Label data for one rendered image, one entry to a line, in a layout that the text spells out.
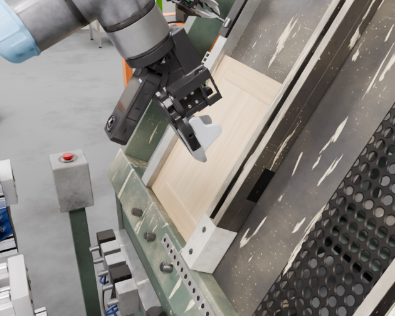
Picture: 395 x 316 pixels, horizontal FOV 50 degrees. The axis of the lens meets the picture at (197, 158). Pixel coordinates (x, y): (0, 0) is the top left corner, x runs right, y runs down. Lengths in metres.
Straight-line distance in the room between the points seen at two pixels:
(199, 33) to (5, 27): 1.07
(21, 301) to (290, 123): 0.67
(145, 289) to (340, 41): 0.82
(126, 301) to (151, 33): 0.87
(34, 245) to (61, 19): 2.27
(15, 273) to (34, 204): 2.10
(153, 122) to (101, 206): 1.45
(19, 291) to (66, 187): 0.64
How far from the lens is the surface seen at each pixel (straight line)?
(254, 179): 0.98
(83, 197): 1.57
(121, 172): 1.56
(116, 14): 0.53
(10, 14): 0.54
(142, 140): 1.59
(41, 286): 2.45
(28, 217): 2.98
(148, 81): 0.58
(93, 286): 1.88
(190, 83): 0.58
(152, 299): 1.24
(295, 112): 0.96
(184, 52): 0.59
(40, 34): 0.54
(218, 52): 1.32
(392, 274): 0.72
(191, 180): 1.23
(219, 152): 1.16
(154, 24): 0.55
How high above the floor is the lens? 1.63
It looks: 28 degrees down
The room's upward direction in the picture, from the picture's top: straight up
